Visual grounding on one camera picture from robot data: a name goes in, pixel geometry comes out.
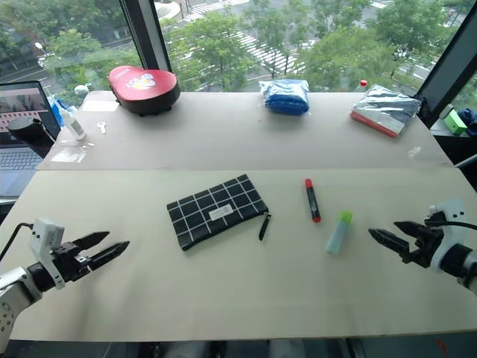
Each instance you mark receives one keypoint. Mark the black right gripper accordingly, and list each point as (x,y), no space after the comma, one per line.
(426,244)

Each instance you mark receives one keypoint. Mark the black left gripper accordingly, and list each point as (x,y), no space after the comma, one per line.
(71,260)

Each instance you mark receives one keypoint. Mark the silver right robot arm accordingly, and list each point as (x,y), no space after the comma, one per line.
(459,263)

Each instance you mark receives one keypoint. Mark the black white checked pencil case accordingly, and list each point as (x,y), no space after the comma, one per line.
(218,210)

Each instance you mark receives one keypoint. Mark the laptop computer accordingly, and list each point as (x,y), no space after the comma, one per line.
(22,141)

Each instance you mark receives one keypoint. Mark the green capped glue stick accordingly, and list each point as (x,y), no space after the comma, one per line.
(338,233)

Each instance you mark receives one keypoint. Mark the red black marker pen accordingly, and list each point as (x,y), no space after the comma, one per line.
(312,200)

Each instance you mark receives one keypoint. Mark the clear plastic sheet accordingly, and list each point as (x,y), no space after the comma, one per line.
(71,153)

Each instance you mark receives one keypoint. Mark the small white key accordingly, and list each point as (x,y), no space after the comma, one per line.
(101,128)

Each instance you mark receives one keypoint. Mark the white spray bottle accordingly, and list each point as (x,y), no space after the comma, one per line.
(73,125)

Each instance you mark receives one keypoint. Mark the grey orange cloth in bag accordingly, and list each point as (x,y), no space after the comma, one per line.
(385,110)

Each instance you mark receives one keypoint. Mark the green box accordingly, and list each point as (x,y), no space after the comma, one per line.
(455,122)

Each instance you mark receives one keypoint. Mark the dark blue cloth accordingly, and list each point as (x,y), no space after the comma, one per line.
(470,120)

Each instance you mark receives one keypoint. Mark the red capped bottle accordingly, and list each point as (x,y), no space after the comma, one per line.
(361,84)

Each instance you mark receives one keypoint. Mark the red heart-shaped box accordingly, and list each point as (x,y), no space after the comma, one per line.
(143,87)

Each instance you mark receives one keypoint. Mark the blue cloth in plastic bag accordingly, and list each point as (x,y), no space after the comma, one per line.
(285,96)

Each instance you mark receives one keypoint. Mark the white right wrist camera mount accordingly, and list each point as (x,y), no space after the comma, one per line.
(449,220)

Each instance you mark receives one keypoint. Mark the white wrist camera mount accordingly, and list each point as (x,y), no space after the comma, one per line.
(449,220)
(43,238)

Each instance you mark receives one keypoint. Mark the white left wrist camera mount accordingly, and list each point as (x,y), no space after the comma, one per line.
(43,238)

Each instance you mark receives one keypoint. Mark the black slanted window frame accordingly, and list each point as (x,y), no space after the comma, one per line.
(449,52)

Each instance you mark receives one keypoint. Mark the black window frame post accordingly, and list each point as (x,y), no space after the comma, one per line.
(147,33)

